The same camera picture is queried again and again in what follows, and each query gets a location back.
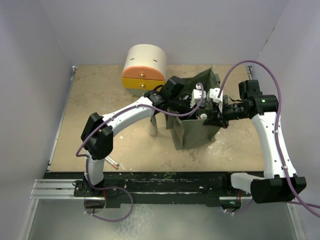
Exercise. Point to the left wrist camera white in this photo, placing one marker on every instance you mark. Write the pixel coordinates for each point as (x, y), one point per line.
(198, 97)

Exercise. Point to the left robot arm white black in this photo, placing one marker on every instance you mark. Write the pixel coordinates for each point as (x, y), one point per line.
(99, 131)

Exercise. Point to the clear square bottle black label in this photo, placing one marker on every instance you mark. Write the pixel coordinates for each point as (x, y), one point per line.
(205, 107)

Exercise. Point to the amber bottle white cap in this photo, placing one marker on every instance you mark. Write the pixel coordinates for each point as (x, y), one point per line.
(203, 116)

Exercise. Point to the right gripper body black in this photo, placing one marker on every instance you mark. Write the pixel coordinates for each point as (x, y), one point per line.
(234, 111)

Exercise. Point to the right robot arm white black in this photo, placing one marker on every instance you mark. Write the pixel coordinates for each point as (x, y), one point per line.
(279, 177)

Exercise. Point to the green canvas bag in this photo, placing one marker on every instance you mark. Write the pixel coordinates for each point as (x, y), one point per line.
(190, 132)

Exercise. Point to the round-top mini drawer cabinet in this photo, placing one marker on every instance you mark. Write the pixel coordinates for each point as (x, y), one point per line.
(144, 69)

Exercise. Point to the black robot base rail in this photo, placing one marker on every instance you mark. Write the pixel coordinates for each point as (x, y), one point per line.
(209, 188)

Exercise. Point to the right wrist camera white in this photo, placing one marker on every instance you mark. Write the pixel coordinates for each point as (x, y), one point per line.
(215, 95)

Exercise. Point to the clear conical tube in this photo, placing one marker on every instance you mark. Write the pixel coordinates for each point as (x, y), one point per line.
(153, 127)

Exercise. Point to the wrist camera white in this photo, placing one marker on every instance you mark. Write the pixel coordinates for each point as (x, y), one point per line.
(198, 97)
(215, 95)

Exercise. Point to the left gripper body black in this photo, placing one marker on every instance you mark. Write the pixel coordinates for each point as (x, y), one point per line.
(179, 105)

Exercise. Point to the red tipped pen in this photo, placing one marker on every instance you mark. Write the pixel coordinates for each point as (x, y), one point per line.
(113, 163)

